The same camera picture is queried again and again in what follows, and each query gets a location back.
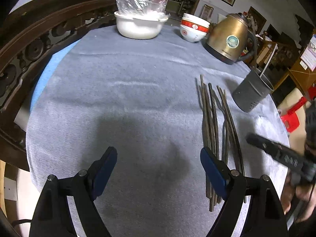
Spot dark chopstick long front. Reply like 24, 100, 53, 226
200, 75, 212, 199

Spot dark chopstick pair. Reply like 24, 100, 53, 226
217, 86, 245, 176

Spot right hand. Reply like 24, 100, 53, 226
281, 172, 315, 223

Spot red plastic stool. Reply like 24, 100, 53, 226
281, 96, 308, 133

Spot grey metal utensil holder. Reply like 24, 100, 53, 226
232, 69, 274, 112

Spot grey table cloth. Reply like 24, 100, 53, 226
26, 26, 289, 236

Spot brass electric kettle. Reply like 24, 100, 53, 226
204, 13, 257, 65

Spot white red stacked bowls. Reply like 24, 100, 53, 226
179, 13, 210, 43

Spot dark carved wooden chair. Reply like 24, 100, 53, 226
1, 0, 117, 170

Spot white ceramic pot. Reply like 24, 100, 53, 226
114, 11, 169, 40

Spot clear plastic bag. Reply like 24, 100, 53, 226
116, 0, 166, 15

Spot wall calendar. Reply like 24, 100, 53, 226
300, 34, 316, 72

